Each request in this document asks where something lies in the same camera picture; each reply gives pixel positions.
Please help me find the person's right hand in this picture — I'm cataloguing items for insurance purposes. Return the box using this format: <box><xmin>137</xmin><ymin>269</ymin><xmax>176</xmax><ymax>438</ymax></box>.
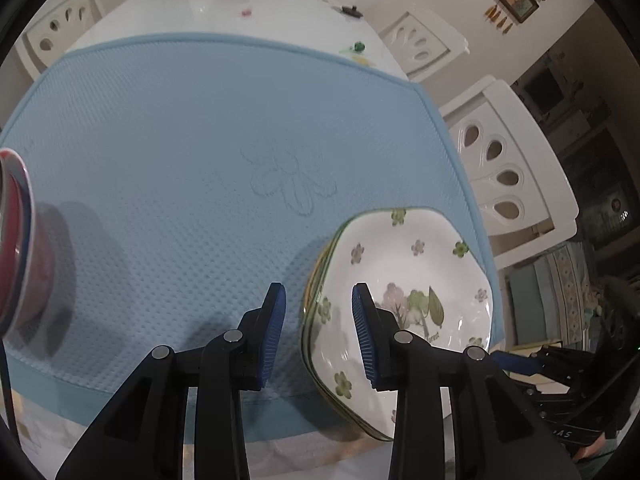
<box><xmin>570</xmin><ymin>435</ymin><xmax>608</xmax><ymax>465</ymax></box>

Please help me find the thin black cable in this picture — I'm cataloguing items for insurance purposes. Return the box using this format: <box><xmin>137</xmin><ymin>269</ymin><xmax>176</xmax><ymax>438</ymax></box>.
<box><xmin>0</xmin><ymin>342</ymin><xmax>22</xmax><ymax>448</ymax></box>

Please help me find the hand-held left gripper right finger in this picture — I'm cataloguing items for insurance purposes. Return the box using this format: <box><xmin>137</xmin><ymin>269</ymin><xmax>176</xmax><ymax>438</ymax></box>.
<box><xmin>351</xmin><ymin>282</ymin><xmax>583</xmax><ymax>480</ymax></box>

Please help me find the white carved chair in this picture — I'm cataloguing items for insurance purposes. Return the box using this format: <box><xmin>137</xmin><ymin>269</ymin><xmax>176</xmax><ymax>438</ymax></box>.
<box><xmin>440</xmin><ymin>75</ymin><xmax>581</xmax><ymax>271</ymax></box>
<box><xmin>15</xmin><ymin>0</ymin><xmax>106</xmax><ymax>81</ymax></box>
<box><xmin>377</xmin><ymin>10</ymin><xmax>471</xmax><ymax>83</ymax></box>

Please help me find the orange wall ornament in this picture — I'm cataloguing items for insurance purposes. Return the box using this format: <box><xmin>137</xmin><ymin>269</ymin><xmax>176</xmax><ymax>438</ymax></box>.
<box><xmin>482</xmin><ymin>4</ymin><xmax>513</xmax><ymax>36</ymax></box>

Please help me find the dark cabinet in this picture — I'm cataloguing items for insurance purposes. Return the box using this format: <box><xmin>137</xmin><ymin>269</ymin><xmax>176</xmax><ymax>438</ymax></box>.
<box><xmin>512</xmin><ymin>47</ymin><xmax>640</xmax><ymax>256</ymax></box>

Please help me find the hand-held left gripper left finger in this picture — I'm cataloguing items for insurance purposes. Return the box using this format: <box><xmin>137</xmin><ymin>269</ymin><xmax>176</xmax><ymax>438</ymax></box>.
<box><xmin>55</xmin><ymin>282</ymin><xmax>287</xmax><ymax>480</ymax></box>

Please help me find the blue textured mat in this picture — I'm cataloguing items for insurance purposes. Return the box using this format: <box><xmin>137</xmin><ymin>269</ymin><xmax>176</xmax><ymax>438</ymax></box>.
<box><xmin>0</xmin><ymin>32</ymin><xmax>501</xmax><ymax>443</ymax></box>

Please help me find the pink steel bowl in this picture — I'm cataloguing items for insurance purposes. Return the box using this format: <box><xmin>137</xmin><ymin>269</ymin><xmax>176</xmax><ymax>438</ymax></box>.
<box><xmin>0</xmin><ymin>147</ymin><xmax>56</xmax><ymax>336</ymax></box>

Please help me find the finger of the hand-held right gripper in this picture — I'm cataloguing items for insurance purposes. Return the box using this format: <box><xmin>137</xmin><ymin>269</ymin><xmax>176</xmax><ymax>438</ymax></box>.
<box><xmin>490</xmin><ymin>344</ymin><xmax>591</xmax><ymax>386</ymax></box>

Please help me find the patterned sofa cover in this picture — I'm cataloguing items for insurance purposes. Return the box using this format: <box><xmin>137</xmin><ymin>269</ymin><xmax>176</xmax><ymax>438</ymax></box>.
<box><xmin>505</xmin><ymin>245</ymin><xmax>606</xmax><ymax>351</ymax></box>

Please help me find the floral plate with tree print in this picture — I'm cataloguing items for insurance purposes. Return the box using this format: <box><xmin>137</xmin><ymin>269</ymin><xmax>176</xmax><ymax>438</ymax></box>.
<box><xmin>306</xmin><ymin>207</ymin><xmax>496</xmax><ymax>442</ymax></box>

